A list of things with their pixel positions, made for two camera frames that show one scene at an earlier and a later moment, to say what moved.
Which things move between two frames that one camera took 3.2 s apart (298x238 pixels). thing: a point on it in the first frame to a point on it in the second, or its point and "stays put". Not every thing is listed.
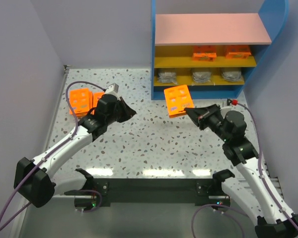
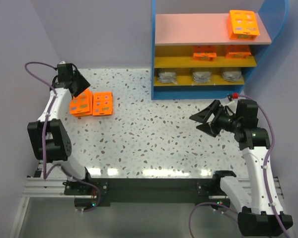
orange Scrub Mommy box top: x=238 y=55 stays put
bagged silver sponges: x=231 y=75 stays put
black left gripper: x=119 y=109 to x=74 y=83
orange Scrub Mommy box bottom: x=208 y=56 stays put
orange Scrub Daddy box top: x=178 y=98 to x=242 y=25
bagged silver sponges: x=167 y=77 stays put
